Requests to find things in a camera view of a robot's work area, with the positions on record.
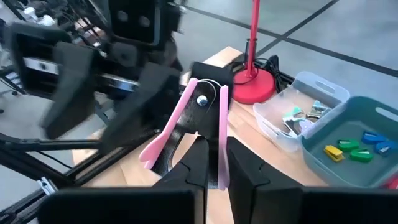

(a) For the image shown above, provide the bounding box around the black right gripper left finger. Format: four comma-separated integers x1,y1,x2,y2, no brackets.
152,136,210,224

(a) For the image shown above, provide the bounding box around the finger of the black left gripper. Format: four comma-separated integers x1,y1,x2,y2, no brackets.
40,42,96,140
99,63,182,155

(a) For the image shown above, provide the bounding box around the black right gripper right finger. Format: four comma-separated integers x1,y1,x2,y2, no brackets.
226,136,304,224

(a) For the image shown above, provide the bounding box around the pink toy airplane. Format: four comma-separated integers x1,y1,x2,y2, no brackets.
139,77,231,192

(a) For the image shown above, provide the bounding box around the dark grey staple remover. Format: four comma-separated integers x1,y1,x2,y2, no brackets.
282,119,301,138

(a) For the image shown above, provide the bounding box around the yellow mini stapler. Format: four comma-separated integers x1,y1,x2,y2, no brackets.
323,144,346,163

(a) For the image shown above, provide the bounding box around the green mini stapler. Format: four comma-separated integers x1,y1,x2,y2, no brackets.
337,139,361,153
349,147,375,164

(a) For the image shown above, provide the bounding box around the red tape roll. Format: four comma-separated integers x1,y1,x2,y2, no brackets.
384,177,398,190

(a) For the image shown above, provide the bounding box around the clear plastic bin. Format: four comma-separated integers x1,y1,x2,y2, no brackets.
252,71,351,154

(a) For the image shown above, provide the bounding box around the red desk lamp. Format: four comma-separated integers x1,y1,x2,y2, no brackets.
231,0,277,105

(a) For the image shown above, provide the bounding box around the teal plastic bin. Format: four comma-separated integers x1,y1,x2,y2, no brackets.
300,95,398,189

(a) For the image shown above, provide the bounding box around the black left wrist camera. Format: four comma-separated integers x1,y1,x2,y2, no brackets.
108,0,182,47

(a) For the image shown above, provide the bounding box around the silver aluminium bracket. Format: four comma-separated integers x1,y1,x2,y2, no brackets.
37,176,58,195

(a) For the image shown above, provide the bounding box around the black lamp power cable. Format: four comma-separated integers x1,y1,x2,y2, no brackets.
261,54,295,91

